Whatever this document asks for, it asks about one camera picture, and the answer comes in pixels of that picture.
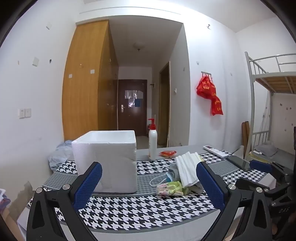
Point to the white foam box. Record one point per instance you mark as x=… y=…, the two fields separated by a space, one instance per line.
x=108 y=162

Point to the stack of white face masks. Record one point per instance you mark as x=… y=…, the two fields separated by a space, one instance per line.
x=187 y=166

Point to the dark brown door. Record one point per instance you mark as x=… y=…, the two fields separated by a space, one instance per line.
x=131 y=118

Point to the white lotion bottle red pump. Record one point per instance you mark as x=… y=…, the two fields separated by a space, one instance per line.
x=152 y=143

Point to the white wall socket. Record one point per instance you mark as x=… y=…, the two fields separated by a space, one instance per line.
x=28 y=112
x=21 y=113

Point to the red plastic bag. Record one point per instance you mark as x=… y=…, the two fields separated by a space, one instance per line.
x=217 y=106
x=205 y=88

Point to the ceiling lamp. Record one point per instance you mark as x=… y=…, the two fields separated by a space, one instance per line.
x=138 y=46

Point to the black phone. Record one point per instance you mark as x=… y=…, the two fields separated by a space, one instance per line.
x=239 y=163

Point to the red snack packet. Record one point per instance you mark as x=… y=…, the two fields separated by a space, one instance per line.
x=167 y=154

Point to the wooden side door frame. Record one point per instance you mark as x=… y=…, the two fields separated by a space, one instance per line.
x=164 y=104

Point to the wooden wardrobe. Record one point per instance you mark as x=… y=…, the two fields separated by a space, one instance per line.
x=85 y=92

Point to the grey pillow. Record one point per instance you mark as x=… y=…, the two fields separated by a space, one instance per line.
x=266 y=149

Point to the metal wall hook rack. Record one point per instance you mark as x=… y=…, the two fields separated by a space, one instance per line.
x=206 y=73

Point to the light blue cloth pile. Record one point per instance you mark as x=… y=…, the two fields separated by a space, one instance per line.
x=60 y=155

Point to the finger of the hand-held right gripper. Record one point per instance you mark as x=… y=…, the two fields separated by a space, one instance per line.
x=248 y=183
x=260 y=165

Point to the wooden boards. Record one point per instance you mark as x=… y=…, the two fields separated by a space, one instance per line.
x=245 y=136

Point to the houndstooth tablecloth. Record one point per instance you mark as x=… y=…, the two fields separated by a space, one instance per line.
x=138 y=208

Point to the pile of magazines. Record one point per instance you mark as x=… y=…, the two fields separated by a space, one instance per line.
x=3 y=199

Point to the white remote control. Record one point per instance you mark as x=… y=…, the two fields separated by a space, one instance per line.
x=215 y=151

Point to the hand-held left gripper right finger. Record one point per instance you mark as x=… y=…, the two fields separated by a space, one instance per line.
x=211 y=185

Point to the white wall plate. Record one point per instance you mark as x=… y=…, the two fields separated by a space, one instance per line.
x=48 y=25
x=35 y=61

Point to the blue paper notice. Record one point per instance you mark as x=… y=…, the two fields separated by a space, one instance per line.
x=137 y=103

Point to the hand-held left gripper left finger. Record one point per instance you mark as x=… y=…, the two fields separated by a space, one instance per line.
x=89 y=185

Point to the grey metal bunk bed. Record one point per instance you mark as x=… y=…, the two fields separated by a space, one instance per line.
x=277 y=78

